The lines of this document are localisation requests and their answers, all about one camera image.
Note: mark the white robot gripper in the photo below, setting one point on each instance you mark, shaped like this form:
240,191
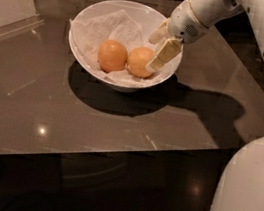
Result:
184,22

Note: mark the orange fruit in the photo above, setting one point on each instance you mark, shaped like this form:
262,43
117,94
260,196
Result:
112,56
137,60

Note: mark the white ceramic bowl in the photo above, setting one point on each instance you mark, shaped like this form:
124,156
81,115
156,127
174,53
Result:
153,20

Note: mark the white paper napkin liner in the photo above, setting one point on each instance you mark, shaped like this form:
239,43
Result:
99,30

